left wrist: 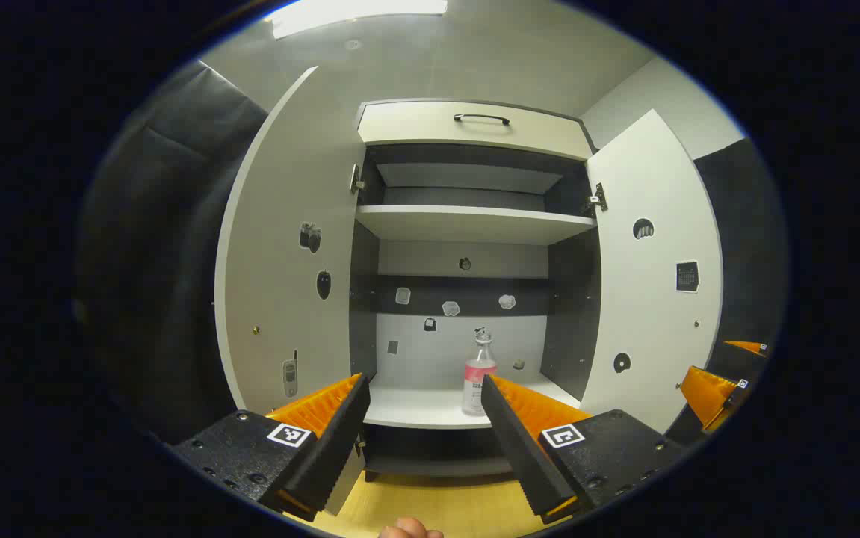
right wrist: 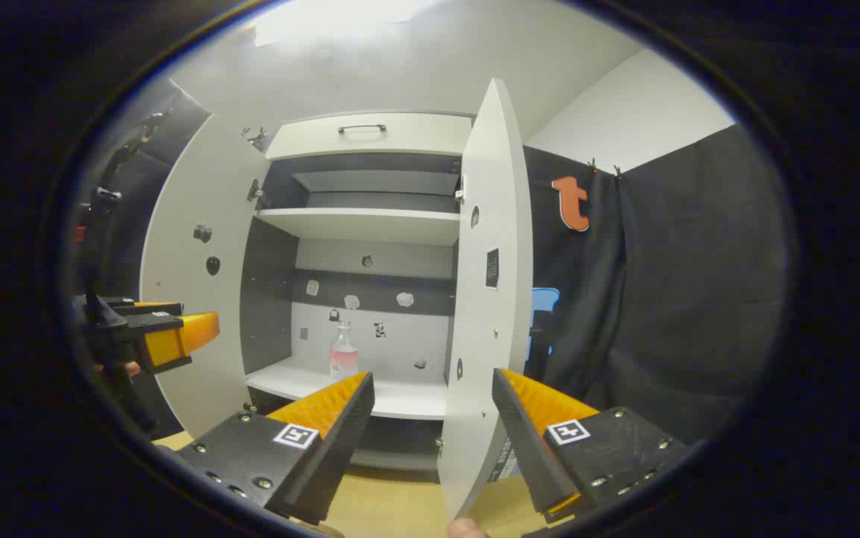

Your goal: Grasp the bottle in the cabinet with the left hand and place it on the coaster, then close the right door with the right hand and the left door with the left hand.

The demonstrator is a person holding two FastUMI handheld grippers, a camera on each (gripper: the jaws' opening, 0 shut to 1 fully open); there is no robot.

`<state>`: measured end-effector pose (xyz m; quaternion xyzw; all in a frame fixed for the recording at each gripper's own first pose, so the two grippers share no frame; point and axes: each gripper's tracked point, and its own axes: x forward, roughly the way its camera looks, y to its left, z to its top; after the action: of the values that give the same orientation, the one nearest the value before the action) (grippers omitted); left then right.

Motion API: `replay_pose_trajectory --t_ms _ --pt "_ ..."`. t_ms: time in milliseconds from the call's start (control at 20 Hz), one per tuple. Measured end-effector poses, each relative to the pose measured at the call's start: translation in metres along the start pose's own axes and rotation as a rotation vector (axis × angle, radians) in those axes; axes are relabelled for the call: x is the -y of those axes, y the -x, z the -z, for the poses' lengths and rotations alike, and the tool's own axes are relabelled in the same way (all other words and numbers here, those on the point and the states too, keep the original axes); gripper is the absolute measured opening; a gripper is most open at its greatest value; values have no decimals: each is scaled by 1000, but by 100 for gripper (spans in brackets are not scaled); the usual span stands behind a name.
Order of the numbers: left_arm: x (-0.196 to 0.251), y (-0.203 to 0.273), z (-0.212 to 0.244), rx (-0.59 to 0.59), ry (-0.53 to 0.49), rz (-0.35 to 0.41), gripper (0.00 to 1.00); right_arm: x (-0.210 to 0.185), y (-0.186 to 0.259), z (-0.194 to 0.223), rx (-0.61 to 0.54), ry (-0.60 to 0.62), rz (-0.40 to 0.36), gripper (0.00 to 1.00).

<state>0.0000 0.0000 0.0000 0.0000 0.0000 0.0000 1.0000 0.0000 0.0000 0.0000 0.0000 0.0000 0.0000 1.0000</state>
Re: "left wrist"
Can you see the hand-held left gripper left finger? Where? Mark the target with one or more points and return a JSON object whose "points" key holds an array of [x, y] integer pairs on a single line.
{"points": [[336, 448]]}

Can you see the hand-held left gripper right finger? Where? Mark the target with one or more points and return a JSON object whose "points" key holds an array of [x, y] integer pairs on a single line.
{"points": [[519, 456]]}

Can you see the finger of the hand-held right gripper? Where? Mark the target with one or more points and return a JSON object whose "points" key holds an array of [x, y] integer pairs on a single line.
{"points": [[743, 359], [706, 392]]}

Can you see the white cabinet door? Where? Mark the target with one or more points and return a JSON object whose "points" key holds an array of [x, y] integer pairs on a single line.
{"points": [[288, 172], [654, 321]]}

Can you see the clear bottle pink label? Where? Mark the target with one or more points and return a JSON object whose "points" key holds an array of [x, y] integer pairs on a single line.
{"points": [[477, 373]]}

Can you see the white cabinet shelf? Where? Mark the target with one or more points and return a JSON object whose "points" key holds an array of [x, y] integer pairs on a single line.
{"points": [[467, 222], [415, 407]]}

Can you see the metal door hinge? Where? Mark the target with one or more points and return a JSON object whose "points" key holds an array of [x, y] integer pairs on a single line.
{"points": [[597, 198], [356, 179]]}

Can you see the white cabinet drawer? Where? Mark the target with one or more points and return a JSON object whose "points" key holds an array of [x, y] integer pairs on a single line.
{"points": [[415, 123]]}

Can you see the black backdrop cloth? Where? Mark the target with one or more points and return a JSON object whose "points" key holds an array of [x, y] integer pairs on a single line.
{"points": [[161, 261]]}

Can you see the ceiling light panel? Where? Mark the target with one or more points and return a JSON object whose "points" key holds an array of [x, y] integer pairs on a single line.
{"points": [[355, 13]]}

